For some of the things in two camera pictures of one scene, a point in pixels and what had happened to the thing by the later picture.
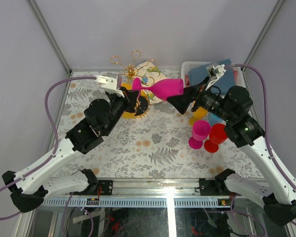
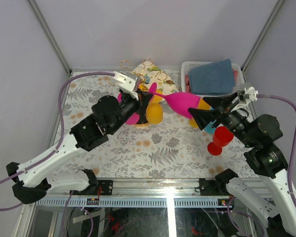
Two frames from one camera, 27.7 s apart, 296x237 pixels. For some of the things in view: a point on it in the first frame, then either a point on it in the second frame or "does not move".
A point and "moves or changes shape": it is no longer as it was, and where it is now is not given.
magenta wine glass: (162, 89) -> (135, 118)
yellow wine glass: (128, 115) moves or changes shape
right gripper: (182, 102) -> (221, 105)
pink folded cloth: (187, 79) does not move
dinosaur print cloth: (148, 74) does not move
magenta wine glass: (201, 130) moves or changes shape
